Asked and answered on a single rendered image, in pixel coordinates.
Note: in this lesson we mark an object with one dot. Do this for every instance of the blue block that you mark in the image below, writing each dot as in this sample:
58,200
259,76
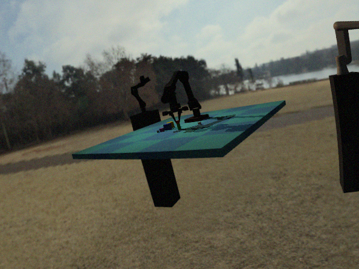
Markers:
167,126

